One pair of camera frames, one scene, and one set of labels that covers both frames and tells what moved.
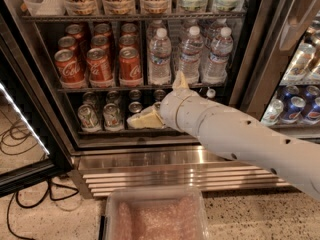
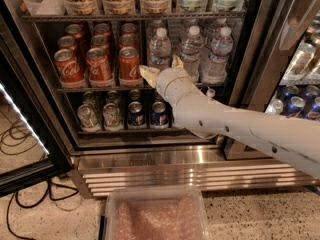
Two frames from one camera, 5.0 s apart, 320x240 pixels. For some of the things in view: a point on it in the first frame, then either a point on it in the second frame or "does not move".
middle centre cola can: [99, 42] does not move
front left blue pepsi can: [135, 106] does not move
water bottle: [160, 58] does not move
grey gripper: [170, 108] to [166, 79]
